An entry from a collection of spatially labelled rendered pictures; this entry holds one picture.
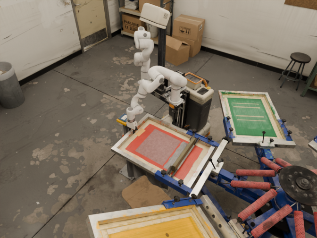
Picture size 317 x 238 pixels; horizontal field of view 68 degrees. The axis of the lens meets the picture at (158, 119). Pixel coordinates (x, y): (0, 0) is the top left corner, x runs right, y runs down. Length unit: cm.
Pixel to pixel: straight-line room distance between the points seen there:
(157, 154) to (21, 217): 180
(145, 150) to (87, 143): 158
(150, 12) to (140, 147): 117
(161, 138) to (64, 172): 158
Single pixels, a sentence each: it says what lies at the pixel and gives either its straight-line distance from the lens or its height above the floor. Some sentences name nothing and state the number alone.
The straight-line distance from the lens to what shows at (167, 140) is 227.
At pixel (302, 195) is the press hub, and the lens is 180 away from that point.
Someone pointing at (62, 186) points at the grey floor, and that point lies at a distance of 329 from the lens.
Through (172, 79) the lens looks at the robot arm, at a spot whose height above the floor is 149.
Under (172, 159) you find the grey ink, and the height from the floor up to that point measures 96.
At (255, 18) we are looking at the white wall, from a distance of 538.
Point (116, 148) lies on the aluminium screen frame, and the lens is 218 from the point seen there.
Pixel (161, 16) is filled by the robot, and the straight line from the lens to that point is 202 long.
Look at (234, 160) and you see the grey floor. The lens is 350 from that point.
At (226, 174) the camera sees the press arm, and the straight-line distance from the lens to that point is 202.
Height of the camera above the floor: 265
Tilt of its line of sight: 43 degrees down
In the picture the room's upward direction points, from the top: 2 degrees clockwise
